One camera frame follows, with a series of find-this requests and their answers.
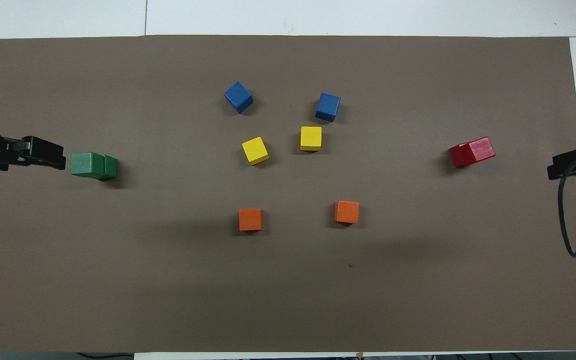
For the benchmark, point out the brown table mat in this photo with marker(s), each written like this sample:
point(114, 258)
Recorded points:
point(293, 280)

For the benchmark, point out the blue wooden cube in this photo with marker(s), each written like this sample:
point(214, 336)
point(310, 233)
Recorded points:
point(328, 106)
point(238, 97)

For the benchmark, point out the orange wooden cube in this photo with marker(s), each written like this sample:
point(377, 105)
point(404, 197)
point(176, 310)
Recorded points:
point(346, 211)
point(250, 219)

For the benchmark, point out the yellow wooden cube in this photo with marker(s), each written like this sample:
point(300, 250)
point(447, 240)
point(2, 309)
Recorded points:
point(255, 150)
point(311, 137)

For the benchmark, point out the green wooden cube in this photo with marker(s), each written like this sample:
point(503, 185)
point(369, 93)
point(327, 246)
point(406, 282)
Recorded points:
point(87, 164)
point(111, 169)

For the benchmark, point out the red wooden cube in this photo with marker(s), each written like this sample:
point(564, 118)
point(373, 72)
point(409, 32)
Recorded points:
point(480, 149)
point(457, 156)

